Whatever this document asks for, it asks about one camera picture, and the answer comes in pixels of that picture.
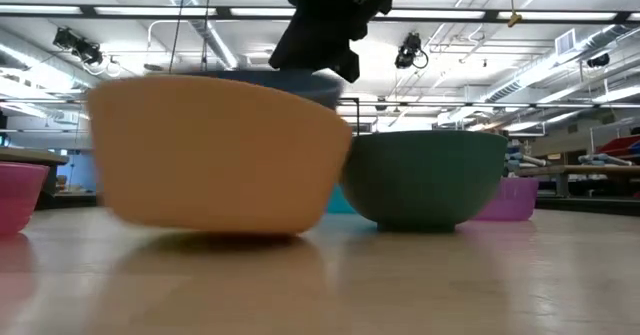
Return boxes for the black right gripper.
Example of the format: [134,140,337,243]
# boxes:
[268,0,441,84]

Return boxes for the blue-grey bowl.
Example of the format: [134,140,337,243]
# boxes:
[198,69,346,111]

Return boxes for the teal bowl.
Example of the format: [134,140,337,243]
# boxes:
[326,183,358,215]

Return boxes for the large orange bowl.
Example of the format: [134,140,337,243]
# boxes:
[87,74,354,237]

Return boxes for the dark green bowl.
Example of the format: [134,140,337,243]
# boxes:
[340,129,509,234]

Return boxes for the purple translucent bowl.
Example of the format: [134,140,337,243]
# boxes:
[471,176,540,223]

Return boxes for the pink translucent bowl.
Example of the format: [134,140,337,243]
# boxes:
[0,161,51,237]

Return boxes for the ceiling air vent grille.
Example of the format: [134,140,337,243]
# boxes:
[554,28,578,57]

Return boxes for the long wooden workbench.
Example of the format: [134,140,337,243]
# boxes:
[513,163,640,199]

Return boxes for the wooden workbench with dark legs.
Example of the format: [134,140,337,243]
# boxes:
[0,146,70,197]

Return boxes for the black metal rack frame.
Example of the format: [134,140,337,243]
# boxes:
[338,96,362,137]

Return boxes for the black ceiling camera with cable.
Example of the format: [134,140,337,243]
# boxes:
[394,31,430,71]

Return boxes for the thin black hanging cable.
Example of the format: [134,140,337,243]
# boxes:
[200,0,215,72]
[168,0,190,75]

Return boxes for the black overhead frame bar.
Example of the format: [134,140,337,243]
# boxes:
[0,2,640,25]

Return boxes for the yellow hanging connector cable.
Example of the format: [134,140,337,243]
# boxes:
[506,0,524,29]

